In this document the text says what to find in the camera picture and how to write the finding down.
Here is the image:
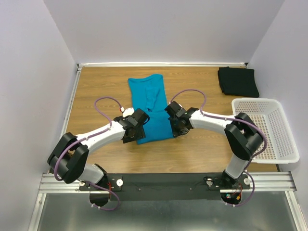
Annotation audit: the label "blue t shirt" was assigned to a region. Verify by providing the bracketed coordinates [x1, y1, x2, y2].
[128, 74, 173, 145]

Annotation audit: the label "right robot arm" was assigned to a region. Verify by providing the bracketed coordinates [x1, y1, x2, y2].
[165, 101, 267, 189]

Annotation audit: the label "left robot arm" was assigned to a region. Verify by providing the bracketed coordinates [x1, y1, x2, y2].
[47, 108, 150, 190]

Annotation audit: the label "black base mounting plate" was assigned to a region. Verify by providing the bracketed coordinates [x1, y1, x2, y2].
[79, 173, 251, 205]

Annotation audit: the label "folded black t shirt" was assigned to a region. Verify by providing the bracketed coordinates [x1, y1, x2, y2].
[218, 67, 259, 98]

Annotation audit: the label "white plastic basket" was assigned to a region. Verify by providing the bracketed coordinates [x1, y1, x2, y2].
[231, 98, 300, 164]

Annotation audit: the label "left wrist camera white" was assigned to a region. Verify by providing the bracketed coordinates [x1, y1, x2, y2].
[120, 107, 134, 117]

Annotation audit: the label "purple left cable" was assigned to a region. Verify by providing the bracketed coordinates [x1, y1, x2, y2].
[54, 96, 121, 211]

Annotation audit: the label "purple cable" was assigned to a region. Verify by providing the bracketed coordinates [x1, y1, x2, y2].
[54, 96, 121, 211]
[170, 89, 268, 208]

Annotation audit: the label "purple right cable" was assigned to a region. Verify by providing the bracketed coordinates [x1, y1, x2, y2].
[170, 89, 268, 208]

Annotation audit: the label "aluminium left rail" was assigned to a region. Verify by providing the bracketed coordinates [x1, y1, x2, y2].
[58, 66, 82, 141]

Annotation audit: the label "aluminium rail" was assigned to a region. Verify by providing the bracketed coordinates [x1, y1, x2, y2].
[58, 66, 82, 141]
[77, 62, 246, 67]
[38, 172, 297, 193]

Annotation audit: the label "aluminium back rail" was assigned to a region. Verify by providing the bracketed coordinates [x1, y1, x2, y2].
[77, 62, 246, 67]

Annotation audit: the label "aluminium front rail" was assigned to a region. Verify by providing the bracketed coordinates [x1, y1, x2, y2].
[38, 172, 297, 193]

